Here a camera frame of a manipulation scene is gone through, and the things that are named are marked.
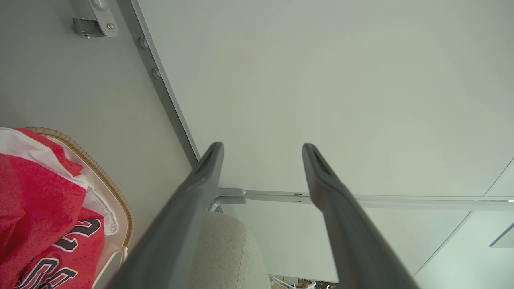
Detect red jersey with black lettering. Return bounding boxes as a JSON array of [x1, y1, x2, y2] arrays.
[[0, 128, 106, 289]]

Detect beige fabric sofa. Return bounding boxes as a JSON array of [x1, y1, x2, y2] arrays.
[[189, 211, 272, 289]]

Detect small grey caster wheel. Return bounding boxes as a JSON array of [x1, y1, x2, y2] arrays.
[[72, 18, 106, 39]]

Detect grey partition post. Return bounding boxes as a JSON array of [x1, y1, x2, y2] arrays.
[[244, 190, 514, 212]]

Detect white garment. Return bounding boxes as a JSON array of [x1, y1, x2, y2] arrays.
[[0, 127, 90, 190]]

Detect grey partition bottom rail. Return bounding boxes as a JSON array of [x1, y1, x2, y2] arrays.
[[116, 0, 201, 167]]

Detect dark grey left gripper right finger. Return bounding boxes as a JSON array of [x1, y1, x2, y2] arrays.
[[302, 143, 420, 289]]

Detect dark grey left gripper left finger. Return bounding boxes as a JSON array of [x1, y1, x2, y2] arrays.
[[106, 142, 224, 289]]

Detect grey curved partition foot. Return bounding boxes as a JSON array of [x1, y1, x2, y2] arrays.
[[208, 196, 248, 212], [217, 187, 247, 198], [88, 0, 119, 39]]

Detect grey metal frame bar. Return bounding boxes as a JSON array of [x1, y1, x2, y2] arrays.
[[488, 222, 514, 248]]

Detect white basket with wicker rim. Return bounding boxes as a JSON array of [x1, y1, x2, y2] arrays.
[[25, 126, 135, 289]]

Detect white wire rack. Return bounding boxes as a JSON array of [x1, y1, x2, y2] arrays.
[[270, 276, 316, 289]]

